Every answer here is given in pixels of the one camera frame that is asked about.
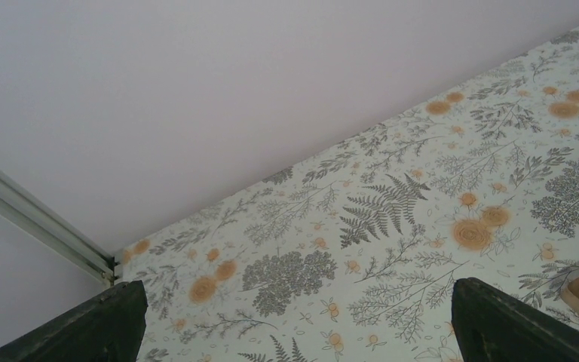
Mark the floral patterned table mat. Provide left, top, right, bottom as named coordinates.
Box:
left=121, top=27, right=579, bottom=361

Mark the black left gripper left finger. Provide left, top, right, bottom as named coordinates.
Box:
left=0, top=281, right=148, bottom=361

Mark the aluminium frame post left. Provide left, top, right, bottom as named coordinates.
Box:
left=0, top=170, right=118, bottom=287

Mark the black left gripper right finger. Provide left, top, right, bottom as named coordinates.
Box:
left=451, top=278, right=579, bottom=361

